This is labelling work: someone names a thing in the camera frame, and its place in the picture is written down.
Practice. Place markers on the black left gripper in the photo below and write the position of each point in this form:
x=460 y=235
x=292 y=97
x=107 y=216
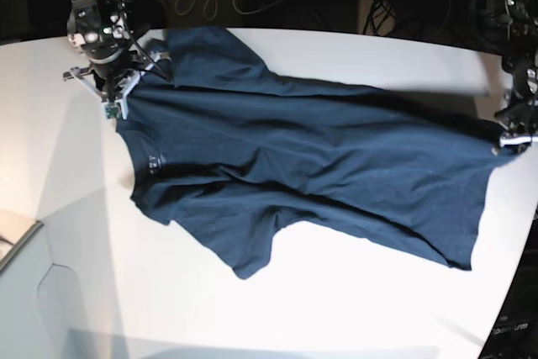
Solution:
x=518 y=115

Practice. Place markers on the dark navy t-shirt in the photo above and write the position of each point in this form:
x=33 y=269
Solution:
x=234 y=153

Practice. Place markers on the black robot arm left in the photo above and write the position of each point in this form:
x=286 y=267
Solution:
x=521 y=48

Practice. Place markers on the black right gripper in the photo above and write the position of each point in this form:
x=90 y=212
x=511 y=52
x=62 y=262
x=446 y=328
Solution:
x=109 y=66

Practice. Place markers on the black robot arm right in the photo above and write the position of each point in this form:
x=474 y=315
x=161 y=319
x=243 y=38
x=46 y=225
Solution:
x=100 y=31

